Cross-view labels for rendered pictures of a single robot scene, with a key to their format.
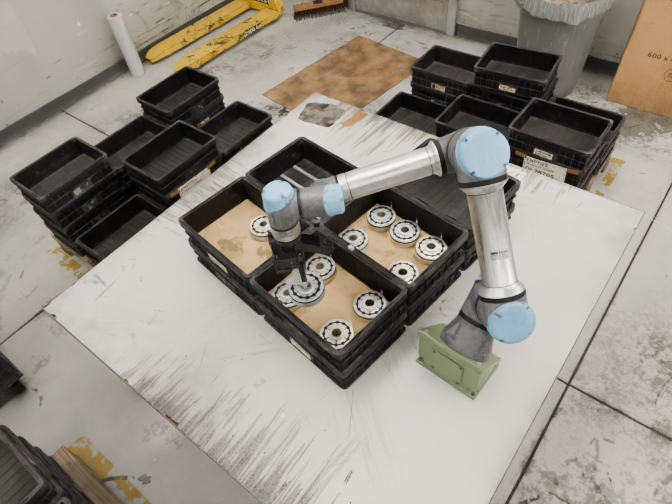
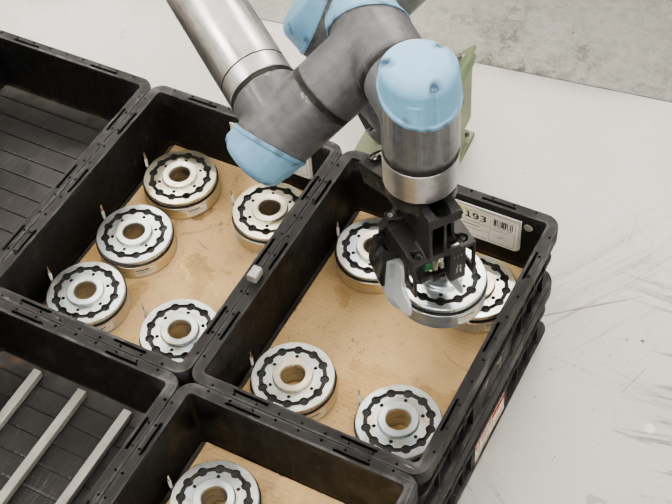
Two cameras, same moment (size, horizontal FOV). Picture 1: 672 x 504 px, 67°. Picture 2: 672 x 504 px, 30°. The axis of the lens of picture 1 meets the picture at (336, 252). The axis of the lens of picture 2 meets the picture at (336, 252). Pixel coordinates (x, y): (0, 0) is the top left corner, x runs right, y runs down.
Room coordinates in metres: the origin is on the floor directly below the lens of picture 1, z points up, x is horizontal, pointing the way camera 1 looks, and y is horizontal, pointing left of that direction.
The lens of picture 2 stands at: (1.26, 0.88, 2.11)
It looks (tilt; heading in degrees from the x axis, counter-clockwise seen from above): 51 degrees down; 251
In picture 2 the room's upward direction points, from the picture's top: 6 degrees counter-clockwise
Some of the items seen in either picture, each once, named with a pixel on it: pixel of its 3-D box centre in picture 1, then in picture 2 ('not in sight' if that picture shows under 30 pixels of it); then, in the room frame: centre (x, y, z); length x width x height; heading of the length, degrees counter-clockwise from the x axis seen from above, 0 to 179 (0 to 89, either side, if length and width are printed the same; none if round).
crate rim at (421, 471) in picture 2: (326, 286); (381, 301); (0.92, 0.04, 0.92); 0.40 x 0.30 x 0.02; 39
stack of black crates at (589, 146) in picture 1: (549, 160); not in sight; (1.93, -1.15, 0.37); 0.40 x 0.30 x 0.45; 46
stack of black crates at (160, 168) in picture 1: (183, 181); not in sight; (2.17, 0.77, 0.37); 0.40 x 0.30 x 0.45; 136
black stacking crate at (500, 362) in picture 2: (328, 296); (383, 326); (0.92, 0.04, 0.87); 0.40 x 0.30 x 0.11; 39
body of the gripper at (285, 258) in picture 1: (288, 248); (425, 223); (0.90, 0.13, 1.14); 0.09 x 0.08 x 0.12; 92
